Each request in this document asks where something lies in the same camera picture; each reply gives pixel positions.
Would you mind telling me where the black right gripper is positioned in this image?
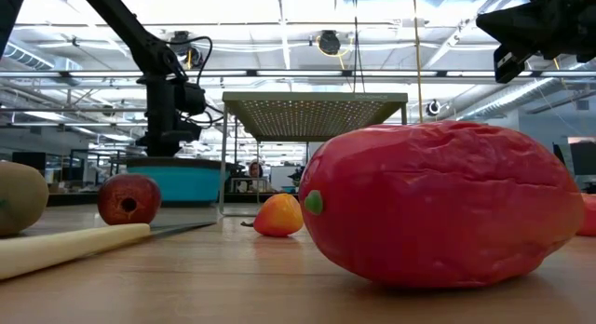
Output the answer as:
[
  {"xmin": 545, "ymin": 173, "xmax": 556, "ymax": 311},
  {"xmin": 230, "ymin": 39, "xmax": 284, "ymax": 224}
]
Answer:
[{"xmin": 475, "ymin": 0, "xmax": 596, "ymax": 85}]

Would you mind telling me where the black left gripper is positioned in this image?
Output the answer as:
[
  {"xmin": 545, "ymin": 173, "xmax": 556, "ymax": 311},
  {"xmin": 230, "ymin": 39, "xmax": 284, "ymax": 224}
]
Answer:
[{"xmin": 136, "ymin": 76, "xmax": 204, "ymax": 158}]

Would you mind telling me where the blue bowl with grey rim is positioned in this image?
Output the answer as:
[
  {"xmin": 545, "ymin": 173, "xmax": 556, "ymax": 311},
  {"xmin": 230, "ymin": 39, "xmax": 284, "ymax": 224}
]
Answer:
[{"xmin": 124, "ymin": 155, "xmax": 224, "ymax": 205}]

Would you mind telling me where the dark red toy apple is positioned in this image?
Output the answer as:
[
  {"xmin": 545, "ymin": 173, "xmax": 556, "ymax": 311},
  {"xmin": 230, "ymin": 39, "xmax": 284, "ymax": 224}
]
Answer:
[{"xmin": 97, "ymin": 172, "xmax": 163, "ymax": 226}]

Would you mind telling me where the small orange-yellow toy fruit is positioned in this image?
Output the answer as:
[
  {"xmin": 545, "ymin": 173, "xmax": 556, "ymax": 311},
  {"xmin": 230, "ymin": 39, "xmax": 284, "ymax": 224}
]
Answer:
[
  {"xmin": 240, "ymin": 192, "xmax": 305, "ymax": 238},
  {"xmin": 576, "ymin": 192, "xmax": 596, "ymax": 237}
]

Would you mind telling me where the brown-green toy kiwi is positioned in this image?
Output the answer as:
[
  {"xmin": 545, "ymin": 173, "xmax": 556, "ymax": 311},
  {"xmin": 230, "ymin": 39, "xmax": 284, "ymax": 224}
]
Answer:
[{"xmin": 0, "ymin": 159, "xmax": 50, "ymax": 237}]

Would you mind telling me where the large red toy mango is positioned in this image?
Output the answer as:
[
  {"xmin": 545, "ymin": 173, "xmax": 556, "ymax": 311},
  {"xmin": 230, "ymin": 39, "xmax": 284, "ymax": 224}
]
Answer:
[{"xmin": 297, "ymin": 119, "xmax": 586, "ymax": 289}]

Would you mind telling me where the person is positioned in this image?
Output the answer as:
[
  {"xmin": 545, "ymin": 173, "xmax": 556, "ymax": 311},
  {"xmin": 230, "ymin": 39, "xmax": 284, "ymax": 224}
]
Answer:
[{"xmin": 246, "ymin": 160, "xmax": 264, "ymax": 194}]

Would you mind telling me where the black background monitor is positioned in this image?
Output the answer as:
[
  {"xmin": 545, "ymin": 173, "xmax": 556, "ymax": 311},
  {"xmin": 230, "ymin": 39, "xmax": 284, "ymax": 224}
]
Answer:
[{"xmin": 551, "ymin": 136, "xmax": 596, "ymax": 195}]

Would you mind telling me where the green perforated metal shelf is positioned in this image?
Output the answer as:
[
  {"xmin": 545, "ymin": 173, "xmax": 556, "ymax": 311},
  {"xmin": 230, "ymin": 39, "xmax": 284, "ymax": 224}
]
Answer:
[{"xmin": 217, "ymin": 90, "xmax": 410, "ymax": 218}]

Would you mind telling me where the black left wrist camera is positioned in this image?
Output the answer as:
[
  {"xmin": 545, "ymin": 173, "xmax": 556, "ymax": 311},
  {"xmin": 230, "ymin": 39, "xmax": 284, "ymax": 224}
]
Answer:
[{"xmin": 174, "ymin": 80, "xmax": 209, "ymax": 116}]

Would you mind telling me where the yellow hanging cable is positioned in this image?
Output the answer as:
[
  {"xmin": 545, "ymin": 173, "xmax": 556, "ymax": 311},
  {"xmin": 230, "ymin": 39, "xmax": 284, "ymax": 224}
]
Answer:
[{"xmin": 411, "ymin": 0, "xmax": 425, "ymax": 125}]

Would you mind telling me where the black aluminium rig frame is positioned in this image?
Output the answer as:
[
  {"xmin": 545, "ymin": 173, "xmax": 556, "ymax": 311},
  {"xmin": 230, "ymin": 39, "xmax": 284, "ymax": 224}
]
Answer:
[{"xmin": 46, "ymin": 191, "xmax": 302, "ymax": 208}]

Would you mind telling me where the knife with cream handle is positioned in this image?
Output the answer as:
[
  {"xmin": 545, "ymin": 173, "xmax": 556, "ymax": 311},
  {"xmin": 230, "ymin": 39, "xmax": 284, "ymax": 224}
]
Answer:
[{"xmin": 0, "ymin": 220, "xmax": 218, "ymax": 282}]

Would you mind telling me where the black hanging coiled cable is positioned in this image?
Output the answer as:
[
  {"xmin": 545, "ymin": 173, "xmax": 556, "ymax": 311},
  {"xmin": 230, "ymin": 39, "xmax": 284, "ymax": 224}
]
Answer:
[{"xmin": 351, "ymin": 0, "xmax": 368, "ymax": 93}]

